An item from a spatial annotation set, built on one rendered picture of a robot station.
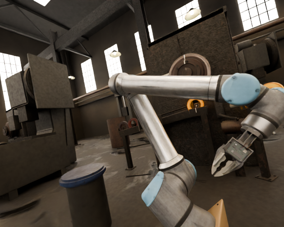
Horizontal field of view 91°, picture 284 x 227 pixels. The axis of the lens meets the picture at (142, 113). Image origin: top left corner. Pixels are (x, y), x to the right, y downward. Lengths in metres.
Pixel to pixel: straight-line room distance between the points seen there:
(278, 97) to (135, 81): 0.52
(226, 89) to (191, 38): 1.60
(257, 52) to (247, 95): 5.59
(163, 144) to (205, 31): 1.57
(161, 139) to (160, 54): 1.52
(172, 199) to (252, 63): 5.57
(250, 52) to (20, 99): 6.32
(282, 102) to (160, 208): 0.57
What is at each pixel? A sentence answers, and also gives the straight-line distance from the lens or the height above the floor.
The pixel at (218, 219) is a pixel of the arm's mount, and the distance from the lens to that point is 0.71.
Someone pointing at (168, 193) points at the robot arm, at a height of 0.40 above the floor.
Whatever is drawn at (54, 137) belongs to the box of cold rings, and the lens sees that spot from 2.94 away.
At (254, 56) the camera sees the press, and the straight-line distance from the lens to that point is 6.00.
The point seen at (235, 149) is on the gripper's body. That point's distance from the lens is 0.58.
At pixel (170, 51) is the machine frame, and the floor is 1.52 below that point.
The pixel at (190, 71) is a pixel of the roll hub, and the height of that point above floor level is 1.11.
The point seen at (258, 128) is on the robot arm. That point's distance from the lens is 0.60.
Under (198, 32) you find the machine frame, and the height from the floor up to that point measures 1.60.
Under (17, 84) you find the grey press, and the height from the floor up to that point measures 1.81.
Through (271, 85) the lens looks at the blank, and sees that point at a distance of 1.48.
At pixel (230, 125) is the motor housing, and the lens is 1.56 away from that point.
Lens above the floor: 0.73
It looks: 2 degrees up
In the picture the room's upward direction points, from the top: 11 degrees counter-clockwise
